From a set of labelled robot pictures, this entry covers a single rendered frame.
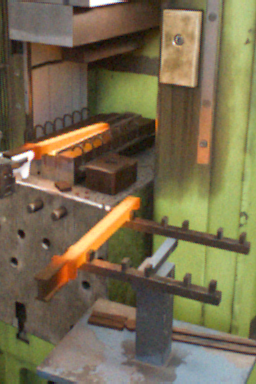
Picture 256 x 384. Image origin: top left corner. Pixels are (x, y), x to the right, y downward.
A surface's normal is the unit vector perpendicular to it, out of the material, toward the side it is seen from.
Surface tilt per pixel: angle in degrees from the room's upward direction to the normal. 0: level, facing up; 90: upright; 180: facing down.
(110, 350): 0
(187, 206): 90
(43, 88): 90
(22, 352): 90
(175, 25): 90
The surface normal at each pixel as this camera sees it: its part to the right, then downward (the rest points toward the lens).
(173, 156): -0.58, 0.27
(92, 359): 0.00, -0.95
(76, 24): 0.81, 0.19
